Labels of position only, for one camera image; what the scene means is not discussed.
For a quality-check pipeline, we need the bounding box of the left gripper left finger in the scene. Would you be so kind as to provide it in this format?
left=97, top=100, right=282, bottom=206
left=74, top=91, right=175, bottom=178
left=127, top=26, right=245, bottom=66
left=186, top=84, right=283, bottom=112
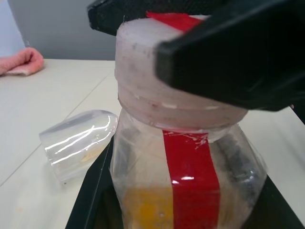
left=65, top=140, right=124, bottom=229

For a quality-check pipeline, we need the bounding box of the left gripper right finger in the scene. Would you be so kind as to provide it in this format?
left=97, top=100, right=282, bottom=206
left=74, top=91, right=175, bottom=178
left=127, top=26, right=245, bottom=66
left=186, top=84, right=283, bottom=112
left=240, top=175, right=305, bottom=229

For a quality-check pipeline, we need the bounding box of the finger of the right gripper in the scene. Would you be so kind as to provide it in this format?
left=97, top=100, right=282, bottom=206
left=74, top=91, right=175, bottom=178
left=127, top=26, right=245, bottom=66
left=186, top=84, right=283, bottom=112
left=155, top=0, right=305, bottom=112
left=87, top=0, right=240, bottom=37

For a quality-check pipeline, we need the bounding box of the white translucent bottle cap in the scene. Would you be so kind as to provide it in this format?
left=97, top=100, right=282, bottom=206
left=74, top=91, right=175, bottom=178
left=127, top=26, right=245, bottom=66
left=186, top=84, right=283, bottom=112
left=113, top=10, right=250, bottom=144

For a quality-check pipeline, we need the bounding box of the clear bottle with red tape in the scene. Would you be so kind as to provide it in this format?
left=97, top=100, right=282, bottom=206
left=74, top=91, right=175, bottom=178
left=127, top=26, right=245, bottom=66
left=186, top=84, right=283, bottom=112
left=108, top=108, right=268, bottom=229

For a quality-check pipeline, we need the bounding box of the clear plastic cup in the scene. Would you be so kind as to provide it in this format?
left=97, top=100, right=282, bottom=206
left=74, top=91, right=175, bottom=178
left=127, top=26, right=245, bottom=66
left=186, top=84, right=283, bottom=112
left=39, top=109, right=120, bottom=186

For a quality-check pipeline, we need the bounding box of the pink cloth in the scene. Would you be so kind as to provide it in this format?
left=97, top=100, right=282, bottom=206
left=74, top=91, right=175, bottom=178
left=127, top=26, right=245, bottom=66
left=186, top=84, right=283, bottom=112
left=0, top=47, right=45, bottom=77

